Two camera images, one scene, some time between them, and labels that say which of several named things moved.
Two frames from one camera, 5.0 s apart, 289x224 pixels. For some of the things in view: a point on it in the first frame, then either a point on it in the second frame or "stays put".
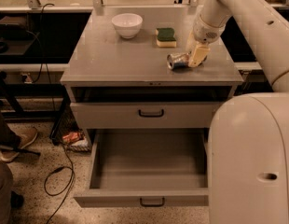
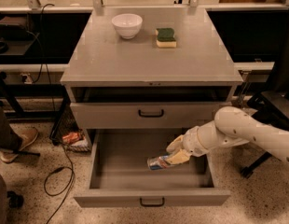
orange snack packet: x=71 y=136 stays put
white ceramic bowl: x=127 y=24 stays put
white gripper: x=204 y=32 to x=191 y=142
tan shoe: x=27 y=135 stays put
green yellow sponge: x=165 y=37 stays put
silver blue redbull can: x=178 y=61 to x=158 y=162
